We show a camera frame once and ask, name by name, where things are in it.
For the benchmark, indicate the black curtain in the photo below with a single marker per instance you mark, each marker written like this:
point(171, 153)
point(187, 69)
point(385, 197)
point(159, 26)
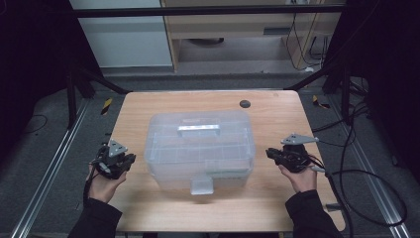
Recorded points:
point(33, 66)
point(389, 66)

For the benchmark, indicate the clear plastic storage box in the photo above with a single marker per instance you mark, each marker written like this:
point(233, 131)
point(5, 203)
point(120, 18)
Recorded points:
point(198, 115)

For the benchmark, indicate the yellow black floor tape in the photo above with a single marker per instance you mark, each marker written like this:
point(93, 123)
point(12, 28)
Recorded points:
point(320, 103)
point(106, 106)

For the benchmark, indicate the wooden desk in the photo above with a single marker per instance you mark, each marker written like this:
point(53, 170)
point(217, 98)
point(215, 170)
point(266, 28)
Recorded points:
point(231, 28)

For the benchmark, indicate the metal floor rail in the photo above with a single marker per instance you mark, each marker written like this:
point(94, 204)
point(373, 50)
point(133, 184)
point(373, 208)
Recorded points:
point(49, 168)
point(369, 172)

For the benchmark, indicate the white cabinet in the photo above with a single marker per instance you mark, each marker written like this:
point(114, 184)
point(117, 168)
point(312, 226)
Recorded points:
point(125, 43)

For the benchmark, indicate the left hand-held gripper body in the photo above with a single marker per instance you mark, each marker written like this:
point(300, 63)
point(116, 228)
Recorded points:
point(110, 162)

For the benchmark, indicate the person's left hand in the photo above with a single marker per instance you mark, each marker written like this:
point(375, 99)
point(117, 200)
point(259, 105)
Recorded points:
point(104, 188)

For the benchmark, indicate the black metal stand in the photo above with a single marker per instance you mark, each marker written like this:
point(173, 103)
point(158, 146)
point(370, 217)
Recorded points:
point(99, 79)
point(313, 77)

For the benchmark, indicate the black frame crossbar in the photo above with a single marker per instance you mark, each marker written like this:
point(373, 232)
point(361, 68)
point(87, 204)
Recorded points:
point(198, 11)

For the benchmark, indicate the person's right hand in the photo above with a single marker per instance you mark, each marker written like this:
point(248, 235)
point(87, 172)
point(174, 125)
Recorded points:
point(302, 180)

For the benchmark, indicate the clear tray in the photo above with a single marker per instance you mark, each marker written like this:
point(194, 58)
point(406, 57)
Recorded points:
point(228, 148)

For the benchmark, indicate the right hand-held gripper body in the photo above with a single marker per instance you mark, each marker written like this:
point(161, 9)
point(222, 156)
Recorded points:
point(295, 157)

